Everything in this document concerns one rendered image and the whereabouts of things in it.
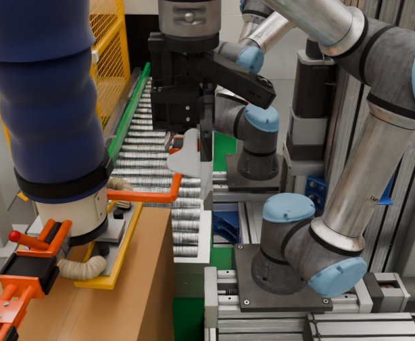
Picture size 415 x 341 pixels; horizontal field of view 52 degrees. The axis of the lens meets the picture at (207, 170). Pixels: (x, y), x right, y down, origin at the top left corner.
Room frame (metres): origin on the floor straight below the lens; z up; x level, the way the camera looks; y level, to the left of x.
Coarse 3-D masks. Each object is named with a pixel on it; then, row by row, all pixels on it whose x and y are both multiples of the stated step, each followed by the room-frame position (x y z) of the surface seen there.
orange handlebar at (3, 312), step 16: (176, 176) 1.01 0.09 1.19; (112, 192) 0.93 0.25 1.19; (128, 192) 0.93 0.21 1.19; (144, 192) 0.93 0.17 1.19; (176, 192) 0.93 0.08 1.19; (48, 224) 0.80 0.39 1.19; (64, 224) 0.80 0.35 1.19; (16, 288) 0.61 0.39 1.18; (32, 288) 0.60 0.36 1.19; (0, 304) 0.55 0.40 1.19; (16, 304) 0.55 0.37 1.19; (0, 320) 0.52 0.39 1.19; (16, 320) 0.52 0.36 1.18; (0, 336) 0.48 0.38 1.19
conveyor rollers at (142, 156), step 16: (144, 96) 3.09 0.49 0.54; (144, 112) 2.82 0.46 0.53; (128, 128) 2.56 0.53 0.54; (144, 128) 2.55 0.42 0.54; (128, 144) 2.37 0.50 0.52; (144, 144) 2.37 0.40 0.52; (160, 144) 2.37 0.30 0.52; (128, 160) 2.12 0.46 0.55; (144, 160) 2.13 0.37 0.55; (160, 160) 2.13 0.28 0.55; (112, 176) 2.01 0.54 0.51; (128, 176) 2.01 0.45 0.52; (144, 176) 2.01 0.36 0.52; (160, 176) 2.00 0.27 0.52; (160, 192) 1.83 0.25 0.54; (192, 192) 1.82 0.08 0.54; (176, 208) 1.67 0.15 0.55; (192, 208) 1.68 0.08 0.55; (176, 224) 1.56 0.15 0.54; (192, 224) 1.56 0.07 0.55; (176, 240) 1.46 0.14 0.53; (192, 240) 1.46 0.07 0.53; (176, 256) 1.37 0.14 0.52; (192, 256) 1.37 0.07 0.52
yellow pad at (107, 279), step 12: (132, 204) 1.02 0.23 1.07; (108, 216) 0.97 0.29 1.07; (120, 216) 0.95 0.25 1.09; (132, 216) 0.98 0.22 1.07; (132, 228) 0.92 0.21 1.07; (120, 240) 0.87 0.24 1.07; (96, 252) 0.82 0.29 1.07; (108, 252) 0.81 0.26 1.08; (120, 252) 0.82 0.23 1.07; (108, 264) 0.78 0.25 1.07; (120, 264) 0.79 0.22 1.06; (108, 276) 0.74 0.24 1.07; (108, 288) 0.72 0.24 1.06
